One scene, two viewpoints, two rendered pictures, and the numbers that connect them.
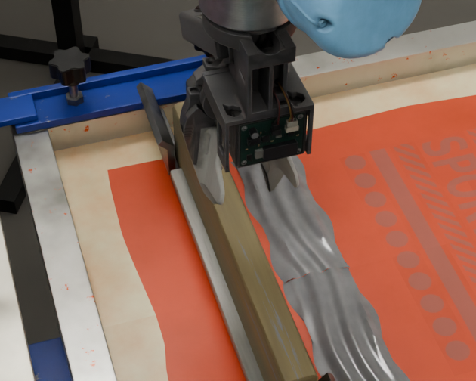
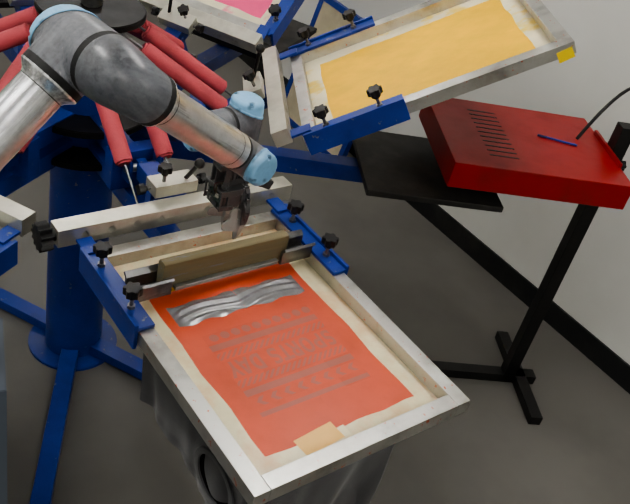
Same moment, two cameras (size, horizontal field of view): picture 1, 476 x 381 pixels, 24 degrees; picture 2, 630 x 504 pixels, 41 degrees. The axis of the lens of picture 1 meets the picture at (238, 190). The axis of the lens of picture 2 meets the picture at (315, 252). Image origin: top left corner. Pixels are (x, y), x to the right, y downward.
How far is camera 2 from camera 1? 1.62 m
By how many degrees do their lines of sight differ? 47
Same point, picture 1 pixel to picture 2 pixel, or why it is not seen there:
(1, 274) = (191, 203)
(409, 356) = (206, 324)
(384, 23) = not seen: hidden behind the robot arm
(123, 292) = not seen: hidden behind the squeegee
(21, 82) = (485, 355)
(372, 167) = (304, 314)
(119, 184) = not seen: hidden behind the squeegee
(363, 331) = (213, 311)
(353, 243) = (259, 309)
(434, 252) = (263, 332)
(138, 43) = (549, 401)
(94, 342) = (180, 237)
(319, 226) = (262, 297)
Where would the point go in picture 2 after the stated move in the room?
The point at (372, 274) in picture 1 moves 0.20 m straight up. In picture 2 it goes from (244, 314) to (259, 249)
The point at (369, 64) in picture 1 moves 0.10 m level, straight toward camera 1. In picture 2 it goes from (358, 303) to (320, 301)
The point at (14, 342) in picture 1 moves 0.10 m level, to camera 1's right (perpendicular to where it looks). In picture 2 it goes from (164, 208) to (171, 231)
